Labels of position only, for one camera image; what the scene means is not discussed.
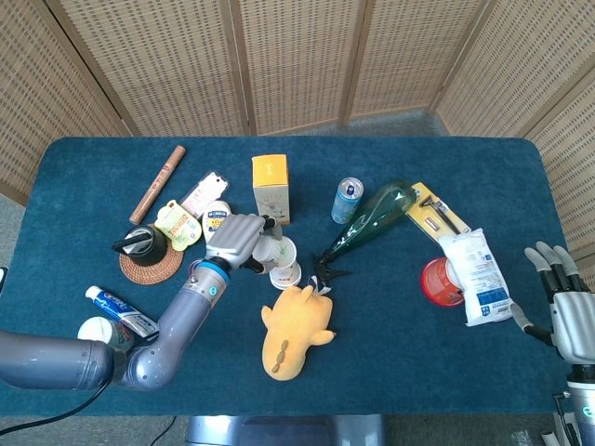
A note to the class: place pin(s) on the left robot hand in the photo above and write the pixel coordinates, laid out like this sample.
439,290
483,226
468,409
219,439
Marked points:
234,239

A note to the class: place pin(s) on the blue white toothpaste tube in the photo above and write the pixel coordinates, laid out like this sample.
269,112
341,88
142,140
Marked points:
121,309

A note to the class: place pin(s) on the razor on yellow card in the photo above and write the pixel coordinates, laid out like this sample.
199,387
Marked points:
441,213

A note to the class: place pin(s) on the white cup green flower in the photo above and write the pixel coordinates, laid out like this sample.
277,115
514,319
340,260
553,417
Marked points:
292,273
281,251

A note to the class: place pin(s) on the white plastic package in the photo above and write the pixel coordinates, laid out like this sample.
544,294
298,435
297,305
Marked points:
479,274

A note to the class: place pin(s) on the white phone case package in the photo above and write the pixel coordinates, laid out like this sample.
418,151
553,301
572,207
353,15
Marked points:
207,188

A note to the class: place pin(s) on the woven folding screen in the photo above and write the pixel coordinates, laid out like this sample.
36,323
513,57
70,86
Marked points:
297,60

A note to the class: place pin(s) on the green spray bottle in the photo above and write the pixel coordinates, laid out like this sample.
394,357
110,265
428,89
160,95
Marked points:
372,218

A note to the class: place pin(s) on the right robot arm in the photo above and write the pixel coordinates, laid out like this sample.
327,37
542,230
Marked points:
583,404

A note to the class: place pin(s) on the reed diffuser box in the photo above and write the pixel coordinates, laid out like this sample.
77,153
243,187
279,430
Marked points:
272,186

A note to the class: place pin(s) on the white lidded jar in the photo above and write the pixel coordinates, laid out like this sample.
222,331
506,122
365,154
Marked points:
95,330

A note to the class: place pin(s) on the blue tablecloth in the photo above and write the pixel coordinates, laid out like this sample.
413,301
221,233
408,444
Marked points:
418,162

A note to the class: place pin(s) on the woven rattan coaster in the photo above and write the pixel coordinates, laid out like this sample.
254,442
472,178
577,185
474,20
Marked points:
153,274

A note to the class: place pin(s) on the mayonnaise squeeze bottle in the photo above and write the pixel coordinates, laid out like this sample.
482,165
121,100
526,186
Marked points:
216,218

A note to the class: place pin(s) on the red plastic container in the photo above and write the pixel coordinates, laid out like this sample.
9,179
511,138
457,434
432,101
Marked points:
437,283

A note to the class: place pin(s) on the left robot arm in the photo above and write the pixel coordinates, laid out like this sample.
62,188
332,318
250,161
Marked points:
186,311

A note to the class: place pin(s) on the brown paper roll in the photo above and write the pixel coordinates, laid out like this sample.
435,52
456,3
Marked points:
158,183

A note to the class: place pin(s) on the silver pouch in teapot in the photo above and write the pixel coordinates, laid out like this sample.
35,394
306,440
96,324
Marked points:
135,246

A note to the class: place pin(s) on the yellow plush dinosaur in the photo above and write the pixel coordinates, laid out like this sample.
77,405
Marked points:
293,334

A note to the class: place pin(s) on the blue drink can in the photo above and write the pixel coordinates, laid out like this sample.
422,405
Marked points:
346,204

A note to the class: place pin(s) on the green yellow snack packet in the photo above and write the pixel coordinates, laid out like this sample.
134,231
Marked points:
179,225

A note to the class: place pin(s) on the black teapot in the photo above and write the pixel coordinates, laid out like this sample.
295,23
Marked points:
153,246

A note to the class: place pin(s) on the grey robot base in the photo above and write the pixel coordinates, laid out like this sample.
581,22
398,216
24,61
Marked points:
279,432

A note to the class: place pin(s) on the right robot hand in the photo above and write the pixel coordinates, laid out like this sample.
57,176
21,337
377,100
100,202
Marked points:
576,320

